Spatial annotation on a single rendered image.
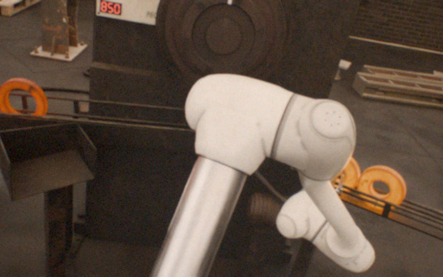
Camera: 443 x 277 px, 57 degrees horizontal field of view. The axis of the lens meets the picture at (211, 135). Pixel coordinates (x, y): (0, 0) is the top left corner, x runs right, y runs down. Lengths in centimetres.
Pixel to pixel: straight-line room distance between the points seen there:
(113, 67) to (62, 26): 268
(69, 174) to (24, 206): 88
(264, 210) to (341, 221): 56
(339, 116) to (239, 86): 19
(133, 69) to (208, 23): 43
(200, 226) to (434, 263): 203
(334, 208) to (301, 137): 36
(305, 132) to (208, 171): 19
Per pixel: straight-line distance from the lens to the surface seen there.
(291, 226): 124
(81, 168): 150
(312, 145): 71
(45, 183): 146
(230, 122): 74
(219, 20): 135
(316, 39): 166
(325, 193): 100
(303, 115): 71
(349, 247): 121
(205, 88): 77
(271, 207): 161
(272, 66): 150
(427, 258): 266
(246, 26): 137
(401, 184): 151
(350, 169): 154
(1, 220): 227
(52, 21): 435
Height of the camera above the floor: 144
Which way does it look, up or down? 27 degrees down
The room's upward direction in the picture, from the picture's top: 11 degrees clockwise
